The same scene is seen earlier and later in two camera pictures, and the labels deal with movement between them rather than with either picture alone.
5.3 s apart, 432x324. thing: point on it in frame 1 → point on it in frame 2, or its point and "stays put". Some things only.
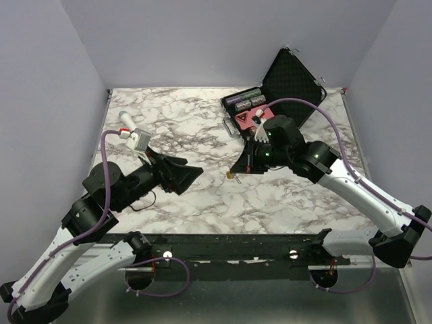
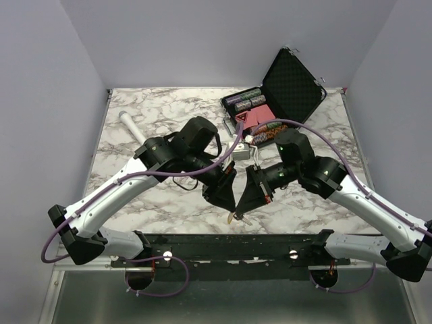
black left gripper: (178, 177) → (220, 192)
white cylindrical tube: (126, 119) stays put
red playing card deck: (244, 119) stays put
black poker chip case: (289, 89) stays put
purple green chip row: (231, 100) stays put
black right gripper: (246, 163) → (254, 193)
